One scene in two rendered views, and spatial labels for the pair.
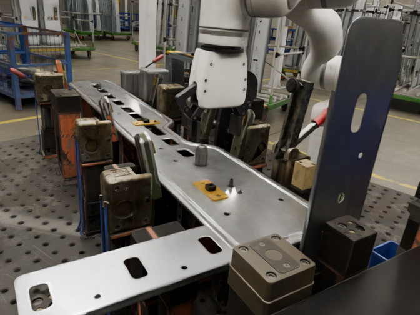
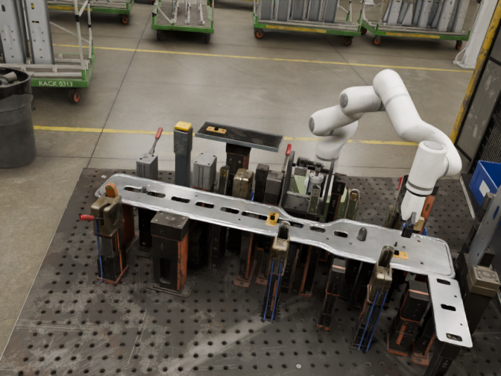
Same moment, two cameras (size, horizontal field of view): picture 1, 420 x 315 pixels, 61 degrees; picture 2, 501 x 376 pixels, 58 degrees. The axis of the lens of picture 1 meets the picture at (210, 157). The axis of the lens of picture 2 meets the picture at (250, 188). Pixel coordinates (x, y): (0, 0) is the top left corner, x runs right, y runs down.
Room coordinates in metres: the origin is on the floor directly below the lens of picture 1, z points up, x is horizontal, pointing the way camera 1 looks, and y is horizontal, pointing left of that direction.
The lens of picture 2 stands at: (0.17, 1.30, 2.01)
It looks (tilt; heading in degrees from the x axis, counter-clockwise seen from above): 32 degrees down; 313
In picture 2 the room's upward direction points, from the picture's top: 6 degrees clockwise
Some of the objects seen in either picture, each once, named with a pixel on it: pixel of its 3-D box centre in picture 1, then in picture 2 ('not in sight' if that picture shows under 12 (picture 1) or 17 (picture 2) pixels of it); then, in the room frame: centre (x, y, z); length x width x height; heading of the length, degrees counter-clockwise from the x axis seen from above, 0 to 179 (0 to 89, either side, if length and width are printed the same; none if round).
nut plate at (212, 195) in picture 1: (210, 187); (396, 252); (0.64, -0.01, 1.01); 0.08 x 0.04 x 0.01; 33
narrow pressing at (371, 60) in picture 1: (349, 156); (487, 225); (0.44, -0.18, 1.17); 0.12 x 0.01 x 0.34; 123
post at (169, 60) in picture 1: (173, 104); (183, 171); (1.65, 0.19, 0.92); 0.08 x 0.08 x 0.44; 33
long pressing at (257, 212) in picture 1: (141, 122); (267, 220); (1.07, 0.22, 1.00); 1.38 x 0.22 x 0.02; 33
